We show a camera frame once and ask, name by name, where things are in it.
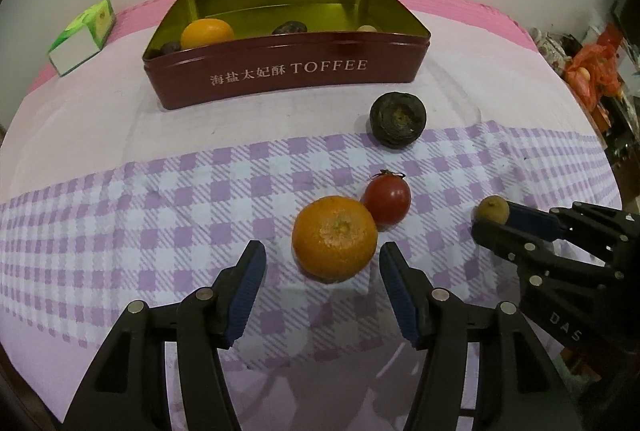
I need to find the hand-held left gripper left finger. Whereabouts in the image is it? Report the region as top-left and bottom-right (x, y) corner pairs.
(62, 240), (267, 431)

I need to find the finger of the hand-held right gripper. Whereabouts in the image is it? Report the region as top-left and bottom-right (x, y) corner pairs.
(472, 221), (622, 283)
(506, 200), (640, 262)

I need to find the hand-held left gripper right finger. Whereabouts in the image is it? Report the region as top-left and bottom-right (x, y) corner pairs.
(378, 242), (584, 431)

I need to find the small olive-green fruit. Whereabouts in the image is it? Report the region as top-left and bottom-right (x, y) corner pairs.
(475, 196), (511, 226)

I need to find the large orange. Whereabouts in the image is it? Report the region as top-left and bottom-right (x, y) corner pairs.
(292, 196), (379, 283)

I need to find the dark red tin box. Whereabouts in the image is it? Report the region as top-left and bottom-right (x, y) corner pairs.
(142, 0), (431, 112)

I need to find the small orange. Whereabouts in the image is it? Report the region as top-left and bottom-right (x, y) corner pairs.
(180, 18), (235, 50)

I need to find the red tomato with stem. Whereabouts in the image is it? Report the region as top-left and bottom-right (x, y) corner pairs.
(362, 170), (412, 227)

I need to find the large dark dried fruit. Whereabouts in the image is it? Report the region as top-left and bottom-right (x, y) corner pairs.
(370, 92), (428, 150)

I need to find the pink and purple checked tablecloth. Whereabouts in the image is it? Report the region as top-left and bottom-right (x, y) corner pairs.
(0, 0), (623, 431)

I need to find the orange plastic bag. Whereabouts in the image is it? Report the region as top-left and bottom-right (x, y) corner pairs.
(565, 43), (623, 112)

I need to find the floral patterned bag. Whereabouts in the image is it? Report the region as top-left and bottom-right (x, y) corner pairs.
(530, 28), (576, 72)

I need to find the green tissue box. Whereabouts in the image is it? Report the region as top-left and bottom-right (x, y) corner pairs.
(48, 0), (117, 77)

